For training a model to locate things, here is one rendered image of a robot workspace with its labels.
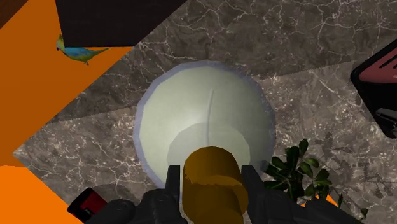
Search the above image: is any blue green parrot figure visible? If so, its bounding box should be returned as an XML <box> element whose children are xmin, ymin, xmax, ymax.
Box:
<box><xmin>56</xmin><ymin>34</ymin><xmax>110</xmax><ymax>66</ymax></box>

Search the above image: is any mustard yellow cup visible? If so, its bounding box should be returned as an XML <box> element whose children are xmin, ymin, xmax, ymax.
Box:
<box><xmin>182</xmin><ymin>146</ymin><xmax>249</xmax><ymax>224</ymax></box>

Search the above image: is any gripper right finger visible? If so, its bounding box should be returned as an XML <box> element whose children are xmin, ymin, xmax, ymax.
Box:
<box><xmin>241</xmin><ymin>165</ymin><xmax>364</xmax><ymax>224</ymax></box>

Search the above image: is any black red appliance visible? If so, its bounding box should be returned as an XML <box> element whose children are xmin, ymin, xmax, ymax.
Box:
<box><xmin>350</xmin><ymin>39</ymin><xmax>397</xmax><ymax>139</ymax></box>

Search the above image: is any pale green bowl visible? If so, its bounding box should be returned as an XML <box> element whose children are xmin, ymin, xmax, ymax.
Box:
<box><xmin>132</xmin><ymin>60</ymin><xmax>277</xmax><ymax>191</ymax></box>

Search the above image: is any green leafy plant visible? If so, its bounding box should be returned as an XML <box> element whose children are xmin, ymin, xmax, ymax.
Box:
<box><xmin>263</xmin><ymin>138</ymin><xmax>369</xmax><ymax>218</ymax></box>

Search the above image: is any dark robot stand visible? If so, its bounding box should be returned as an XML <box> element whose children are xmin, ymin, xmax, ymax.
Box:
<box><xmin>55</xmin><ymin>0</ymin><xmax>189</xmax><ymax>48</ymax></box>

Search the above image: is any red black cylinder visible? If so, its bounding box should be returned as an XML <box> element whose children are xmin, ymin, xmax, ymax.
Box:
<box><xmin>67</xmin><ymin>187</ymin><xmax>109</xmax><ymax>223</ymax></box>

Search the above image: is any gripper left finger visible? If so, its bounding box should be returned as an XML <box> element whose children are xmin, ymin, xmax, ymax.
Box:
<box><xmin>85</xmin><ymin>165</ymin><xmax>188</xmax><ymax>224</ymax></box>

